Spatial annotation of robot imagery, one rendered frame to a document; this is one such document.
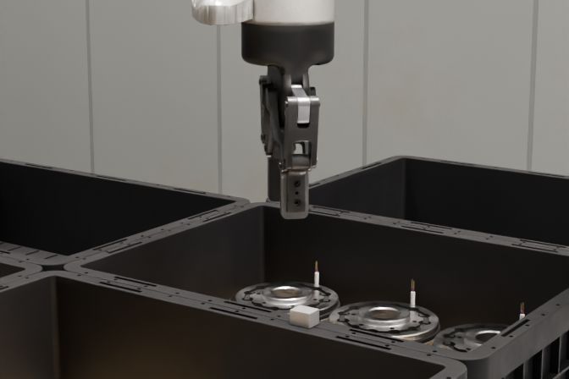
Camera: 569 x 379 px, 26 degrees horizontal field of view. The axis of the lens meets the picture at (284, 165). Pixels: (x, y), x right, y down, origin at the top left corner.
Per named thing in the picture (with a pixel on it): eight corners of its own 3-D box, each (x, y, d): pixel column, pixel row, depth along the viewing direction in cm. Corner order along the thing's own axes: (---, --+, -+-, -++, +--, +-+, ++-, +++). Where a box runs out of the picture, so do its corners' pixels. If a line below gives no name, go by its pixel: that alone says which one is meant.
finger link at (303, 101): (278, 74, 97) (277, 101, 98) (289, 101, 93) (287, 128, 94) (308, 74, 98) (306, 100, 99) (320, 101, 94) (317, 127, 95)
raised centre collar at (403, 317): (420, 316, 114) (420, 310, 114) (394, 332, 110) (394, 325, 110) (374, 307, 117) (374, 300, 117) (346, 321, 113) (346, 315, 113)
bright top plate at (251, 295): (357, 298, 121) (357, 292, 121) (301, 326, 113) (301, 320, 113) (273, 281, 127) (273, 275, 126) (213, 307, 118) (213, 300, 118)
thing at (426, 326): (457, 319, 115) (458, 313, 115) (405, 351, 107) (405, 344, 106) (365, 300, 120) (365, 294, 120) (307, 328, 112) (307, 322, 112)
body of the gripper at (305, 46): (345, 16, 96) (344, 134, 98) (322, 7, 104) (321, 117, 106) (250, 17, 94) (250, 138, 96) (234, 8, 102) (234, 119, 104)
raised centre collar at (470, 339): (531, 342, 108) (531, 335, 107) (503, 357, 104) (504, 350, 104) (481, 330, 110) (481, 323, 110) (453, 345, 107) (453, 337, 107)
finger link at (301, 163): (284, 148, 98) (284, 210, 99) (291, 156, 95) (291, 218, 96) (303, 147, 99) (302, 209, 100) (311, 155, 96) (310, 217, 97)
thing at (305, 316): (319, 324, 91) (319, 308, 91) (309, 329, 90) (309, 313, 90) (300, 319, 92) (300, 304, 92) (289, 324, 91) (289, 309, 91)
